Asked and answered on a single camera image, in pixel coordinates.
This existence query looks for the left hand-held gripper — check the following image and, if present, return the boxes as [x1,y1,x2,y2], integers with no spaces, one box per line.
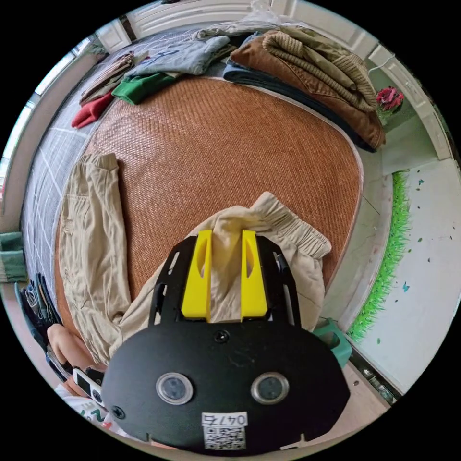
[85,366,109,407]

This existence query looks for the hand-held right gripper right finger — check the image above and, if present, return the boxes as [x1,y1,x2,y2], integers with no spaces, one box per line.
[241,230,268,323]

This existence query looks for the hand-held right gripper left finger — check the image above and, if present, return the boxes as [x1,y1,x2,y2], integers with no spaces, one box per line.
[181,230,212,323]

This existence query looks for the beige pants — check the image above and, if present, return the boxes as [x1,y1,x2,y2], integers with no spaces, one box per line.
[57,152,332,366]

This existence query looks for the person's left hand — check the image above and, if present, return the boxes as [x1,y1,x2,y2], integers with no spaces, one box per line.
[47,323,96,371]

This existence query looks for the green plastic stool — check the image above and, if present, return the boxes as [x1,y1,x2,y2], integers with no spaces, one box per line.
[312,317,353,368]

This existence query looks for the bed with woven mat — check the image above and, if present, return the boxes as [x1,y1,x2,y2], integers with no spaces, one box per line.
[20,25,394,364]

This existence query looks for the pile of clothes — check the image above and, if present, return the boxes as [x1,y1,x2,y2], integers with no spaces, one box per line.
[194,20,387,154]
[71,35,231,130]

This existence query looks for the red flower plant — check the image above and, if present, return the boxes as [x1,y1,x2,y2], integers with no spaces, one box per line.
[376,86,405,122]

